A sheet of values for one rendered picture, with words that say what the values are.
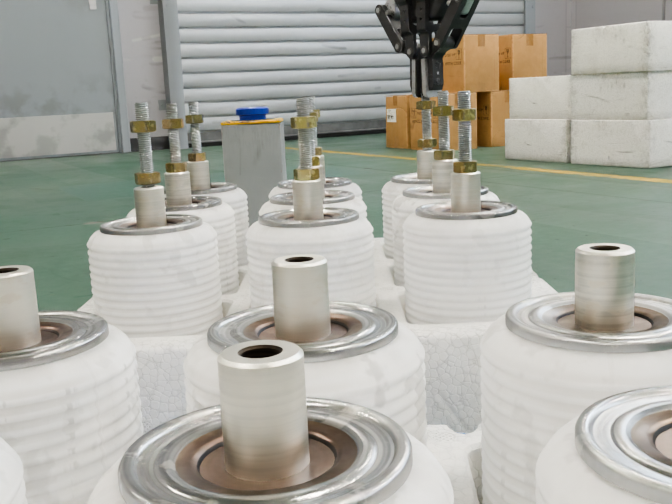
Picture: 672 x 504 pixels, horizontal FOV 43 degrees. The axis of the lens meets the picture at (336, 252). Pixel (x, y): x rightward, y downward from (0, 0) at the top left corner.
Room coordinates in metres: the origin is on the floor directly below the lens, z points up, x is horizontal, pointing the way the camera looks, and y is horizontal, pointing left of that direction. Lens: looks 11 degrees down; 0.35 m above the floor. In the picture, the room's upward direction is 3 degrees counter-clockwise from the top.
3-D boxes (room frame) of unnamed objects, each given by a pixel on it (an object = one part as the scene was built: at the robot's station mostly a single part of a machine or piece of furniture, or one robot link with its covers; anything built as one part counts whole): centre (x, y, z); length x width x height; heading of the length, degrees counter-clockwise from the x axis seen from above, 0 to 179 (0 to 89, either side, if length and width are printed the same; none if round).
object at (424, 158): (0.86, -0.10, 0.26); 0.02 x 0.02 x 0.03
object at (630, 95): (3.46, -1.26, 0.27); 0.39 x 0.39 x 0.18; 29
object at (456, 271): (0.63, -0.10, 0.16); 0.10 x 0.10 x 0.18
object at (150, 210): (0.63, 0.14, 0.26); 0.02 x 0.02 x 0.03
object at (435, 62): (0.85, -0.11, 0.37); 0.03 x 0.01 x 0.05; 37
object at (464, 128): (0.63, -0.10, 0.30); 0.01 x 0.01 x 0.08
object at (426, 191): (0.75, -0.10, 0.25); 0.08 x 0.08 x 0.01
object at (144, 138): (0.63, 0.14, 0.31); 0.01 x 0.01 x 0.08
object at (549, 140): (3.81, -1.06, 0.09); 0.39 x 0.39 x 0.18; 29
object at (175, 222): (0.63, 0.14, 0.25); 0.08 x 0.08 x 0.01
